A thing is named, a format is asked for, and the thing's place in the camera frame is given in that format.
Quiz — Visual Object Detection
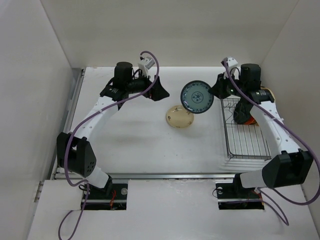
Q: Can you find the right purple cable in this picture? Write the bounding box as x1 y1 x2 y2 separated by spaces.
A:
223 57 320 227

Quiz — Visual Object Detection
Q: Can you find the cream floral plate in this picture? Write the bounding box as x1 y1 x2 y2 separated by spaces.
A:
165 105 195 128

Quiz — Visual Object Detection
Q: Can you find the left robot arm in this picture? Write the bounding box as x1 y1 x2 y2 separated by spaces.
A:
56 57 170 199

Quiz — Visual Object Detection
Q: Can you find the beige cartoon plate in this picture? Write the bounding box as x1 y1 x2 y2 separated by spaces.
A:
260 86 276 101

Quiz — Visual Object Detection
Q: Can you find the grey wire dish rack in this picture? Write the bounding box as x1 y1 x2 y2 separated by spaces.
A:
220 97 271 161

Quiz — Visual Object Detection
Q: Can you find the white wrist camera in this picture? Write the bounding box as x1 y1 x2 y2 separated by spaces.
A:
138 57 155 77
221 56 238 75

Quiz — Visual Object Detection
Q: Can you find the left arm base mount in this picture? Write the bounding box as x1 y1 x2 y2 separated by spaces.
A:
78 183 128 211

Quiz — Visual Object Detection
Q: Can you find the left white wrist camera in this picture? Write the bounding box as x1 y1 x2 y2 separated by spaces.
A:
138 57 155 77

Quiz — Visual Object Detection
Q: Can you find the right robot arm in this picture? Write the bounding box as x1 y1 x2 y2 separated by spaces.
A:
209 59 315 197

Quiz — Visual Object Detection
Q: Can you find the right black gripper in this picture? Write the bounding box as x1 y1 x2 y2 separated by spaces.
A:
208 71 246 99

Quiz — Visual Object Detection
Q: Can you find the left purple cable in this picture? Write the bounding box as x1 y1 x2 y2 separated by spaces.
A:
57 50 161 240

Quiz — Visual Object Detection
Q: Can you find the black plate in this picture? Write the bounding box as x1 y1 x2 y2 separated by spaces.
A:
233 99 253 125

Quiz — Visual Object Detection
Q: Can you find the blue patterned plate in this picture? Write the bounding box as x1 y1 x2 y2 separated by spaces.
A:
180 80 214 114

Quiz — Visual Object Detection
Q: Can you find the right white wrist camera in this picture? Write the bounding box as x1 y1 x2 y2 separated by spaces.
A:
221 56 238 75

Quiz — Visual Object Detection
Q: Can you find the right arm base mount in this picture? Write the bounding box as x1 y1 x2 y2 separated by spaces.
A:
212 182 265 211

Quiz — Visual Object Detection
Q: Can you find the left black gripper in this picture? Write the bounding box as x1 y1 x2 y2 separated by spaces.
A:
125 69 169 102

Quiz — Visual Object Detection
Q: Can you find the purple cable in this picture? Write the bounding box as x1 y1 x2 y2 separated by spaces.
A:
57 50 161 240
223 57 320 227

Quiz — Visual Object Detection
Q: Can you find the orange plate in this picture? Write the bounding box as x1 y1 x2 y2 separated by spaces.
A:
243 115 259 126

